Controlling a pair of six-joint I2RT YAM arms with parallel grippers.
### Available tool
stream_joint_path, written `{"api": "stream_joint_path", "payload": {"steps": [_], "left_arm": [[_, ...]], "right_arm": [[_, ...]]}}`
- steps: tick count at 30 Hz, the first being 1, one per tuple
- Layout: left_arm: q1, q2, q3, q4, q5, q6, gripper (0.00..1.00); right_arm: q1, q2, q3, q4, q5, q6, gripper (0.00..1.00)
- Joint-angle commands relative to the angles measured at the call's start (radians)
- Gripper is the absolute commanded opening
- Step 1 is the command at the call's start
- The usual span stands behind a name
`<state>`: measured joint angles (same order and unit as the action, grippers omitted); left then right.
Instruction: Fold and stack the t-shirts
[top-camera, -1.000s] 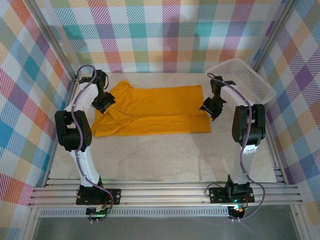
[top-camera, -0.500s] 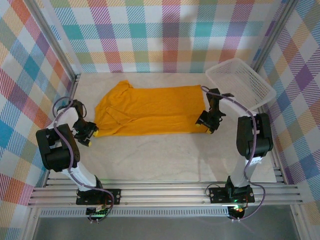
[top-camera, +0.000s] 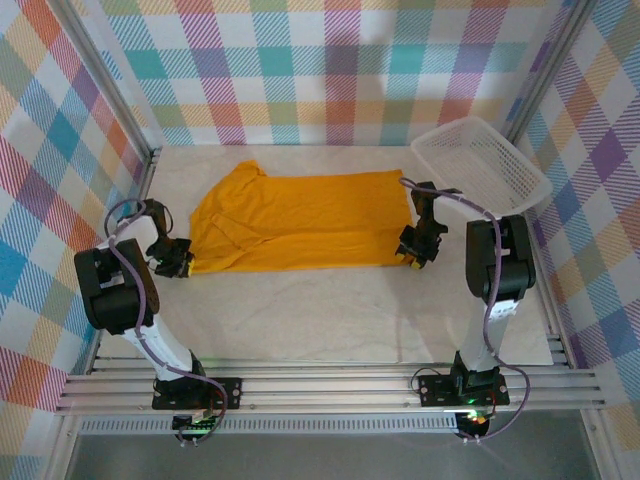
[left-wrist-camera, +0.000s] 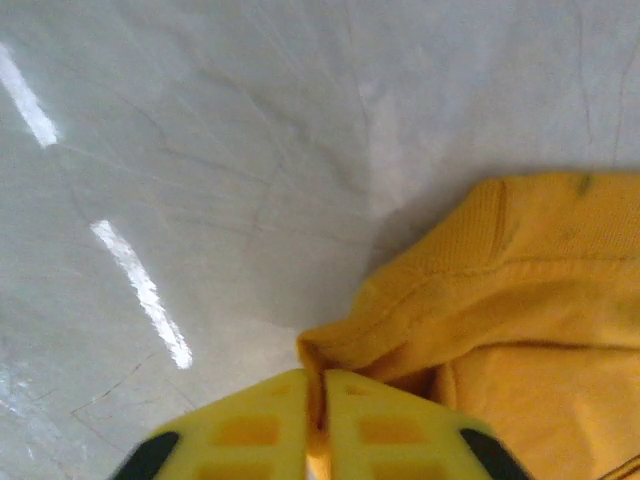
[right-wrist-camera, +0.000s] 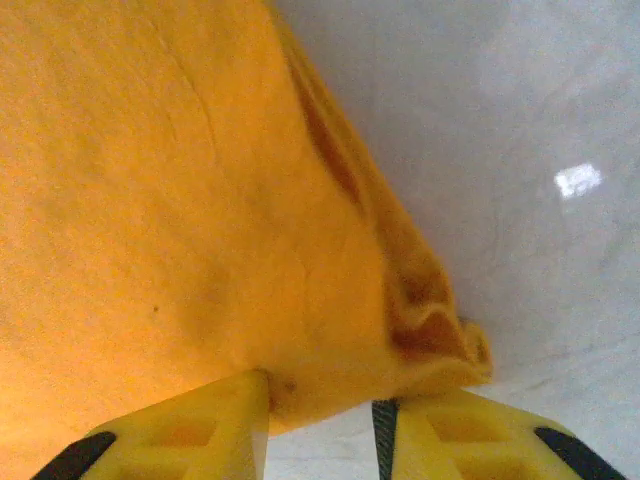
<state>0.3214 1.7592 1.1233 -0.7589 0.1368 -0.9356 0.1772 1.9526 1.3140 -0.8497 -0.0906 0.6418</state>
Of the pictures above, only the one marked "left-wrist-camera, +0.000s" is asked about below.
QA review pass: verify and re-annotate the yellow t-shirt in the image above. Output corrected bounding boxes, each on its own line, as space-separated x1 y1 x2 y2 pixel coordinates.
297 172 640 480

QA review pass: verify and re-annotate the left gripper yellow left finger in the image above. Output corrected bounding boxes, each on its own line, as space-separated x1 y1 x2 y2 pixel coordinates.
107 368 314 480

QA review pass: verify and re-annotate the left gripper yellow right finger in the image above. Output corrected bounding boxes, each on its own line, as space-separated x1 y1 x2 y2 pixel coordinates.
319 369 531 480

